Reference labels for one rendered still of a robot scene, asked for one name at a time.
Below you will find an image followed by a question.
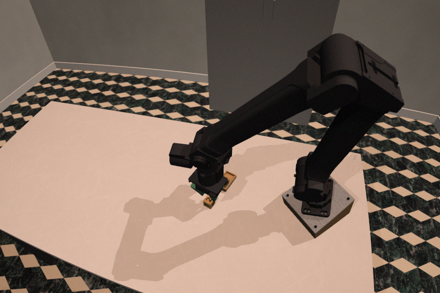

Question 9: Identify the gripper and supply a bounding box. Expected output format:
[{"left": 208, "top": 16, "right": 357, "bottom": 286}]
[{"left": 188, "top": 169, "right": 228, "bottom": 202}]

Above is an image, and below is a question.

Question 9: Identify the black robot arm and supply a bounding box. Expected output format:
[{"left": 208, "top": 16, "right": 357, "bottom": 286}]
[{"left": 169, "top": 33, "right": 404, "bottom": 218}]

